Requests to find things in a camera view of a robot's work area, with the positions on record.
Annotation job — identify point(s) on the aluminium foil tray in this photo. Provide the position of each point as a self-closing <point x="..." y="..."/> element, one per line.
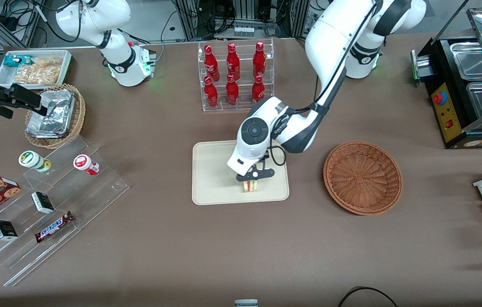
<point x="55" y="115"/>

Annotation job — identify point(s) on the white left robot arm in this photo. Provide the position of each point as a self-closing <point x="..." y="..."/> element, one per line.
<point x="335" y="34"/>

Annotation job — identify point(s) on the green-lid sunflower cup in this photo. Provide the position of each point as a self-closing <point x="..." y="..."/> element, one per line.
<point x="30" y="159"/>

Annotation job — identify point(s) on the clear cracker bag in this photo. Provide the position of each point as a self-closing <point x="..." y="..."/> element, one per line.
<point x="49" y="62"/>
<point x="36" y="76"/>

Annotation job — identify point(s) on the teal snack packet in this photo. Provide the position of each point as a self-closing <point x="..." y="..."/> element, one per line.
<point x="13" y="60"/>

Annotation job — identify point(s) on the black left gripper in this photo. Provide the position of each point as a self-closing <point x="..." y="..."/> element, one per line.
<point x="266" y="156"/>

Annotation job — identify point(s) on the red emergency stop knob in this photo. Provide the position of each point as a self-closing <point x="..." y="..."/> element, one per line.
<point x="439" y="98"/>

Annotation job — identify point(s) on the black food warmer machine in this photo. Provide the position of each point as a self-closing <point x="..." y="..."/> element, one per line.
<point x="439" y="59"/>

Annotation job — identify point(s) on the Snickers chocolate bar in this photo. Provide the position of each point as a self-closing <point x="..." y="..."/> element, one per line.
<point x="53" y="227"/>

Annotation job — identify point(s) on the light wicker basket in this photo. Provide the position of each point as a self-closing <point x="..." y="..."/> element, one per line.
<point x="76" y="121"/>

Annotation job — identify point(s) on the white plastic bin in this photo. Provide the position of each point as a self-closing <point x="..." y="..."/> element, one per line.
<point x="4" y="76"/>

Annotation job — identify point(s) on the small grey device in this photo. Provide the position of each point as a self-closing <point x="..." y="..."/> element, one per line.
<point x="246" y="303"/>

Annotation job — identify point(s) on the clear acrylic stepped shelf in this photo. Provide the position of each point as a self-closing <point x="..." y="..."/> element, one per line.
<point x="96" y="192"/>

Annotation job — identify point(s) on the aluminium equipment rack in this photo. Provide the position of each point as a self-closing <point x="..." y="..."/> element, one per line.
<point x="187" y="21"/>

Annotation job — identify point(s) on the small black carton box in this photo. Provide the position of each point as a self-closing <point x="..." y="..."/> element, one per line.
<point x="4" y="230"/>
<point x="42" y="202"/>

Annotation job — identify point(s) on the clear acrylic bottle rack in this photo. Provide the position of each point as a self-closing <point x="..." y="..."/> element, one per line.
<point x="222" y="106"/>

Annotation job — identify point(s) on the red rocker switch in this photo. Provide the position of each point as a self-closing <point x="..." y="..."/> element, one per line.
<point x="449" y="124"/>

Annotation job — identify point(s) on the white power strip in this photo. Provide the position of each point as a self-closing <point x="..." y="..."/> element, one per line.
<point x="243" y="30"/>

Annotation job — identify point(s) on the brown wicker basket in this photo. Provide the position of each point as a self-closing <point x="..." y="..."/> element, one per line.
<point x="362" y="177"/>

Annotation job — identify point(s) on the red cola bottle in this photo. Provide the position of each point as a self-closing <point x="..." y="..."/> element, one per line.
<point x="211" y="66"/>
<point x="259" y="62"/>
<point x="233" y="64"/>
<point x="258" y="90"/>
<point x="211" y="96"/>
<point x="232" y="93"/>

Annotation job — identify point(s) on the red-lid white cup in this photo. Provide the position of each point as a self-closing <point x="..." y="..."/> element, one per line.
<point x="83" y="163"/>

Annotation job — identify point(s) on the triangular sandwich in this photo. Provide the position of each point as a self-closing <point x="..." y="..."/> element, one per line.
<point x="251" y="186"/>

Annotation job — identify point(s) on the cream plastic tray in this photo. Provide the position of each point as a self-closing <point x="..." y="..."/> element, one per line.
<point x="215" y="179"/>

